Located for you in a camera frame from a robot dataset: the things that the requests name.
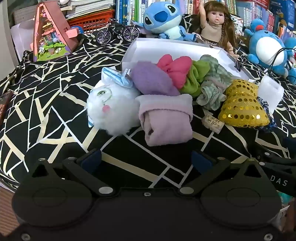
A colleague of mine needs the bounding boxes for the black cable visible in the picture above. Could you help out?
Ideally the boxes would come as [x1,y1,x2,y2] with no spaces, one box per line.
[266,47,296,75]

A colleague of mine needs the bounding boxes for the white cardboard box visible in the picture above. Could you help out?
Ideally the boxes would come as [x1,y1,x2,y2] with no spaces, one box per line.
[121,38,256,84]

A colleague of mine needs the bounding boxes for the purple fuzzy cloth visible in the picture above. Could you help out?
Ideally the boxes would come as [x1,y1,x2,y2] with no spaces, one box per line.
[130,61,181,96]

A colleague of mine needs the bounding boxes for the row of upright books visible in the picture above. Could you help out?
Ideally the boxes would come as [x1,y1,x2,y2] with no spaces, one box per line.
[114,0,296,44]

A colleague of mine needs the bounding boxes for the pink scrunchie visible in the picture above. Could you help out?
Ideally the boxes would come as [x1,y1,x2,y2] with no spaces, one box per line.
[157,54,193,90]

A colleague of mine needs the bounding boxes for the blue printed box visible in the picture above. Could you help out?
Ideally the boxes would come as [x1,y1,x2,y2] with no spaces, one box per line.
[269,0,296,25]

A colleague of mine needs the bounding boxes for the brown-haired doll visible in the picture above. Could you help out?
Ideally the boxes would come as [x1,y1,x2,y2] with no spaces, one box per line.
[195,0,241,58]

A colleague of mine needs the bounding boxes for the navy floral scrunchie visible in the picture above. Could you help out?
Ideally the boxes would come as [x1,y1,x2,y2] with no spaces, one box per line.
[257,97,278,133]

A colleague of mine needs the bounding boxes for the pale storage box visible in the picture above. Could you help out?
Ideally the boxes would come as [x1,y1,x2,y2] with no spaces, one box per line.
[10,7,36,50]

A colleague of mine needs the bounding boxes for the black patterned blanket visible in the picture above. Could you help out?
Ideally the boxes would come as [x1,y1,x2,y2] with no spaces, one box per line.
[0,14,296,193]

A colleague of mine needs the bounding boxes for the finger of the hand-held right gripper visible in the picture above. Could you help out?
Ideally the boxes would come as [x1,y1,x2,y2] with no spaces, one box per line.
[253,143,296,165]

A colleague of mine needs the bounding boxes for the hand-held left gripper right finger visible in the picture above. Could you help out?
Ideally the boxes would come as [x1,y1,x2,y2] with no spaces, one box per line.
[178,150,263,197]

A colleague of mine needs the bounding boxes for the colourful printed game box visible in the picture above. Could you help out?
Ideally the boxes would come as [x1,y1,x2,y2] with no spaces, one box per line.
[230,14,244,35]

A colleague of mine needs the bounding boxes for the gold sequin pouch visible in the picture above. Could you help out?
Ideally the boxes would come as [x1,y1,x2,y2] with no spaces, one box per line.
[218,79,270,128]

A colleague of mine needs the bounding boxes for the orange plastic crate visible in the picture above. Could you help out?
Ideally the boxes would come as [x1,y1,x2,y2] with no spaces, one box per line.
[67,9,116,35]

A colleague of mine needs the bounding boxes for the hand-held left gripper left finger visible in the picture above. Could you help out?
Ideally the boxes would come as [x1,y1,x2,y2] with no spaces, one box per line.
[30,148,115,197]

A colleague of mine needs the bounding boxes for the lilac pink cloth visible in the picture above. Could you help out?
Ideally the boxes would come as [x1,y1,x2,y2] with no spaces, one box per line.
[135,94,193,147]

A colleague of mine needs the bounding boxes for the blue alien plush toy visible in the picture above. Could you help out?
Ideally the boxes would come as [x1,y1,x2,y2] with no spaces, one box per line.
[132,0,198,42]

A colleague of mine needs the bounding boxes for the pink triangular house model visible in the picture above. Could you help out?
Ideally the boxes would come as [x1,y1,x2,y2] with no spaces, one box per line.
[33,1,79,62]

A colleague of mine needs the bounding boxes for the round blue white-bellied plush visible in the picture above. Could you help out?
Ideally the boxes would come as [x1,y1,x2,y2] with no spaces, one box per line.
[244,19,296,85]

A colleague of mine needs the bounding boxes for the blue round ornament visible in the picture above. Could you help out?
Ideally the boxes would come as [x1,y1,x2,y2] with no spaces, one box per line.
[70,25,84,36]

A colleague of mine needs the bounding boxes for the black model bicycle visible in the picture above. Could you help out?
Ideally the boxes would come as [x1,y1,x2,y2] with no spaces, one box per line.
[96,19,140,45]

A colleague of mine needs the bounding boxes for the small beige printed pillow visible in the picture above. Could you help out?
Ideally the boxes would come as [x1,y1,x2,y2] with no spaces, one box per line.
[202,113,225,134]

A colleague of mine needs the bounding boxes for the white fluffy cat plush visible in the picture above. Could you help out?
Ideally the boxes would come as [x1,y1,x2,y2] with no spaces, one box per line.
[84,80,141,136]

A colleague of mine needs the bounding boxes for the white foam block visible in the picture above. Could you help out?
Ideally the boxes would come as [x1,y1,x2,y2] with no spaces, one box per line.
[257,76,285,115]

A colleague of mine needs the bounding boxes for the stack of lying books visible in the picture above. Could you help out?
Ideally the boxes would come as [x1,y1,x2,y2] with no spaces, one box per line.
[65,0,115,19]

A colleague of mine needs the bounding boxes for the green plaid scrunchie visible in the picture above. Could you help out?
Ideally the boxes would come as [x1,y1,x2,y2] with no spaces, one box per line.
[196,55,234,111]

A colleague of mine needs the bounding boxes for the light blue tissue pack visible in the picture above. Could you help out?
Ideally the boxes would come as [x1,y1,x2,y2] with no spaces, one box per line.
[101,67,134,88]

